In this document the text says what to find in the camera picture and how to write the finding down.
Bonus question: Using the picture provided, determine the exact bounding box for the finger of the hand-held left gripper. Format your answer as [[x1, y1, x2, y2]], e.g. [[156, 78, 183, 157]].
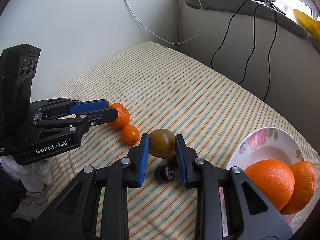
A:
[[31, 106, 119, 137], [30, 98, 110, 118]]

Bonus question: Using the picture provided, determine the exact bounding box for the green kiwi fruit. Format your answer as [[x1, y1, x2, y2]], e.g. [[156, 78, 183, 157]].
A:
[[149, 128, 176, 159]]

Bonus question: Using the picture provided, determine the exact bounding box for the floral white plate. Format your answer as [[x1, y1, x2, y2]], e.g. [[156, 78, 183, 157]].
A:
[[219, 127, 307, 227]]

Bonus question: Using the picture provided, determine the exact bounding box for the tiny orange kumquat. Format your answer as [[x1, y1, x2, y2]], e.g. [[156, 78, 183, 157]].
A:
[[122, 124, 140, 145]]

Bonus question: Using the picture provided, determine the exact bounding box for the white cable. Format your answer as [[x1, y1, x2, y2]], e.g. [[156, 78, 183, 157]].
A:
[[116, 0, 204, 45]]

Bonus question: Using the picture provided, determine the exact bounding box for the white cloth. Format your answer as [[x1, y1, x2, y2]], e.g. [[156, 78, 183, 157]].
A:
[[0, 155, 52, 193]]

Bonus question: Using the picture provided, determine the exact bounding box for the striped bed sheet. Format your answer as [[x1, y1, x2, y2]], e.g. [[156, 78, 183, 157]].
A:
[[46, 41, 320, 240]]

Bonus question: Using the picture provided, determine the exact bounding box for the small tangerine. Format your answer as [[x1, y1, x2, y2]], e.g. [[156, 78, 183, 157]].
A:
[[108, 103, 131, 130]]

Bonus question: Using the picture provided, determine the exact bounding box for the large orange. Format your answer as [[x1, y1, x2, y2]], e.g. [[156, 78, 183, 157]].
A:
[[244, 159, 295, 211]]

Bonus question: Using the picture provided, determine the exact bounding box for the yellow bowl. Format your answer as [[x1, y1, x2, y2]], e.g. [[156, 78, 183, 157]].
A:
[[293, 9, 320, 43]]

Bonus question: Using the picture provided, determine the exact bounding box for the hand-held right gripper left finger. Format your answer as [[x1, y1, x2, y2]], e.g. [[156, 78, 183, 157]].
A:
[[30, 133, 150, 240]]

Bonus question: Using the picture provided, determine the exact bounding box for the black cable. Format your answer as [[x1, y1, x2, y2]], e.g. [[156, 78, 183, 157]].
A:
[[264, 4, 277, 98], [211, 0, 248, 74], [236, 4, 258, 85]]

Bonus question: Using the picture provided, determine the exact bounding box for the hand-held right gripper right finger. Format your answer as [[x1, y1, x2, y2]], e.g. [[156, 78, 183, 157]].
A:
[[175, 134, 293, 240]]

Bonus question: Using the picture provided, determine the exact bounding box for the grey windowsill mat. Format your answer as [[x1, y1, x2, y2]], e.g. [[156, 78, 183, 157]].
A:
[[185, 0, 318, 40]]

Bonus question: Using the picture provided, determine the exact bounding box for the medium tangerine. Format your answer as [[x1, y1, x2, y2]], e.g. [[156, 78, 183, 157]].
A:
[[280, 161, 318, 215]]

